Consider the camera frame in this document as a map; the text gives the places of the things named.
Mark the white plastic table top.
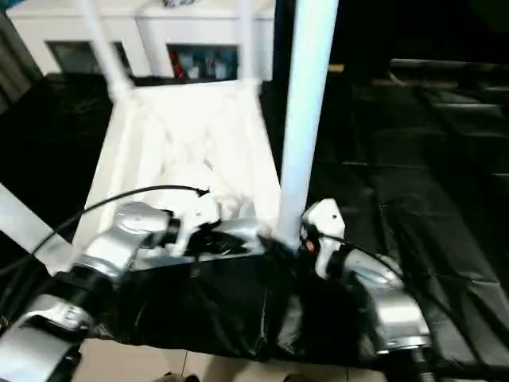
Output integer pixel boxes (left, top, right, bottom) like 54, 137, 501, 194
47, 77, 303, 278

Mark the black mat cover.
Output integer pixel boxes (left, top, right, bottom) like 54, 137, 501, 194
0, 59, 509, 363

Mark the white glass door cabinet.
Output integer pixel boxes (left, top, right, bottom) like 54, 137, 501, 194
6, 0, 275, 79

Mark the grey curtain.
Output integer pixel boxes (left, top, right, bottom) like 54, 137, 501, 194
0, 11, 43, 112

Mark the dark metal bar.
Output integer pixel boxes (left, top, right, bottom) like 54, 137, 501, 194
391, 58, 509, 68

